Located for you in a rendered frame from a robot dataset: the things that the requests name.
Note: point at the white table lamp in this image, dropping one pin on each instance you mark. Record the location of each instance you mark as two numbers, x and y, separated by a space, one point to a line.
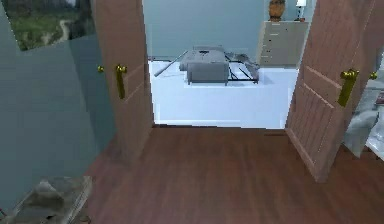
301 8

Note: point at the brown wooden room door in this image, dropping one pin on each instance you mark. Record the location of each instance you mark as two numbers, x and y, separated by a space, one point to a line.
330 66
125 50

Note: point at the beige chest of drawers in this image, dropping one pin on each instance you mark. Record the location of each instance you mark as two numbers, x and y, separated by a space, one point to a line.
283 43

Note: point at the grey armchair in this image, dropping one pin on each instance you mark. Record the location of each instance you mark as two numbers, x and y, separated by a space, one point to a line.
206 65

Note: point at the grey blanket bed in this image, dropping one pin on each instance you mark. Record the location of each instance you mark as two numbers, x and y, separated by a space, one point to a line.
366 116

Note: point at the framed landscape wall picture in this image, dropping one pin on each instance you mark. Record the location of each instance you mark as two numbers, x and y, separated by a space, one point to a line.
46 23

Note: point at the grey pole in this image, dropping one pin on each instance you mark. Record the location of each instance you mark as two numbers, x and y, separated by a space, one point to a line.
170 63

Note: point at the black metal frame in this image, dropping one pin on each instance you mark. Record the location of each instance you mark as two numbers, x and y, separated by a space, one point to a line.
245 71

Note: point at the orange vase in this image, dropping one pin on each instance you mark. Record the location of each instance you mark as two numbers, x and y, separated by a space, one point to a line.
277 9

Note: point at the small gold door knob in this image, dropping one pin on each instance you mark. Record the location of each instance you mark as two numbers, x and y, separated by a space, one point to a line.
373 75
100 69

